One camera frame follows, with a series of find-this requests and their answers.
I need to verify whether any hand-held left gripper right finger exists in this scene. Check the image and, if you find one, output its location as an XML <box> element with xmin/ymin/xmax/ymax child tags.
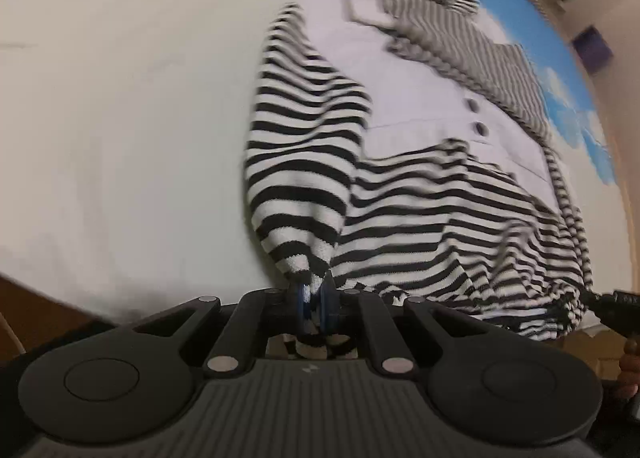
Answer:
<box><xmin>320</xmin><ymin>270</ymin><xmax>501</xmax><ymax>376</ymax></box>

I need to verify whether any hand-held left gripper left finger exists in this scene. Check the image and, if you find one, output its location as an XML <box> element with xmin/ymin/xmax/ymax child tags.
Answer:
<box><xmin>132</xmin><ymin>282</ymin><xmax>313</xmax><ymax>375</ymax></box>

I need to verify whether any black white striped garment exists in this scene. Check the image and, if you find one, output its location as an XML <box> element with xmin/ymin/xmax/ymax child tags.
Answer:
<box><xmin>242</xmin><ymin>0</ymin><xmax>597</xmax><ymax>361</ymax></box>

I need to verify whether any blue cream printed blanket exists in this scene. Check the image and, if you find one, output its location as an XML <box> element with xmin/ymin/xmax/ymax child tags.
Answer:
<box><xmin>0</xmin><ymin>0</ymin><xmax>622</xmax><ymax>336</ymax></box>

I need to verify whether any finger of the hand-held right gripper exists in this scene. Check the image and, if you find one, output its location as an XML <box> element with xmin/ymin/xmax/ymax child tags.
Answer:
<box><xmin>581</xmin><ymin>290</ymin><xmax>640</xmax><ymax>340</ymax></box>

